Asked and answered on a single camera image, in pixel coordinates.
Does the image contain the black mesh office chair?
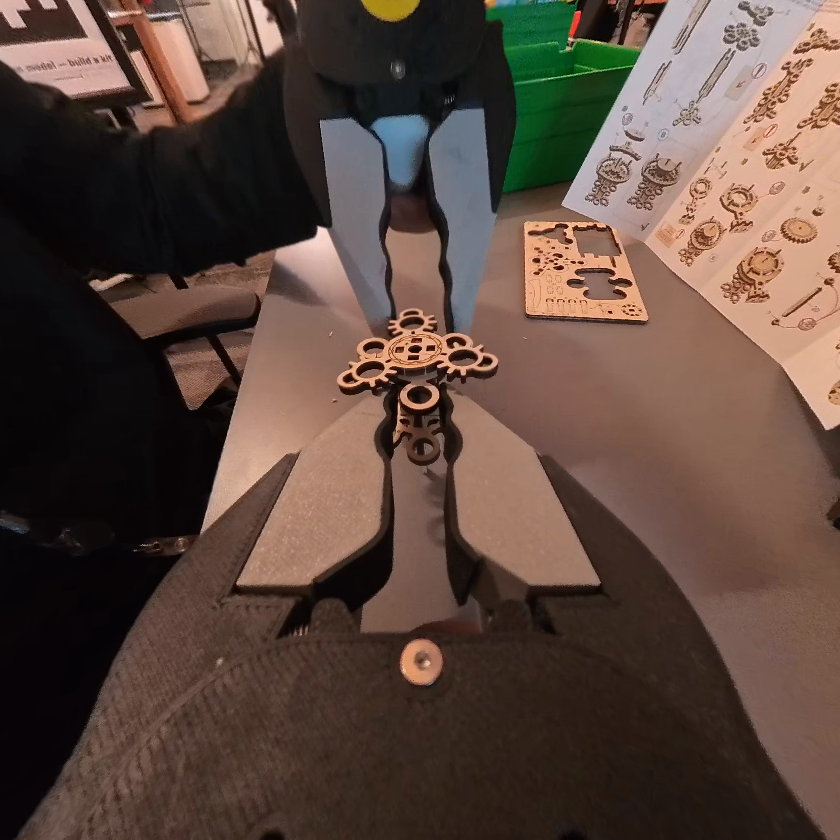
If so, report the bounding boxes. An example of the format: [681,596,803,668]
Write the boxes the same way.
[105,272,263,411]

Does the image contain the folded paper instruction booklet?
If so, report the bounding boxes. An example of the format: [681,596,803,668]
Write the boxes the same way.
[564,0,840,431]

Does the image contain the laser-cut wooden parts sheet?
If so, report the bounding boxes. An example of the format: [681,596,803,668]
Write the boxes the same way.
[524,221,649,324]

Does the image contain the large green plastic bin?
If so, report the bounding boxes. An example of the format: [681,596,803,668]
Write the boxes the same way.
[502,38,643,194]

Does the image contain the orange wooden column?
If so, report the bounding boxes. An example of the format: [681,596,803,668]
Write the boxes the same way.
[115,0,198,126]

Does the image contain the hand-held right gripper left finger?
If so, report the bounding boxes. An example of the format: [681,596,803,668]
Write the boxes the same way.
[235,399,395,619]

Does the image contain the person's left forearm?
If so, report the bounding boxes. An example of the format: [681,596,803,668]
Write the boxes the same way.
[0,56,329,277]

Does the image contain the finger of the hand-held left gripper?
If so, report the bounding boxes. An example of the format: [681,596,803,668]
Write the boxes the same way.
[425,105,497,333]
[319,115,396,329]

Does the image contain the framed black-white marker sign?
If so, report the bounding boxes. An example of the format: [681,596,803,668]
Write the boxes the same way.
[0,0,151,105]

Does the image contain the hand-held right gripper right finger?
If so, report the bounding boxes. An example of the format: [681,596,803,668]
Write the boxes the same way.
[445,400,602,609]

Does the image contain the wooden gear model assembly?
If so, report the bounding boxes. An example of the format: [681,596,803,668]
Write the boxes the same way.
[336,308,500,463]

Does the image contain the white cabinet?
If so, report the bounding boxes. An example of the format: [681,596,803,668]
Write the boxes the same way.
[154,23,212,109]

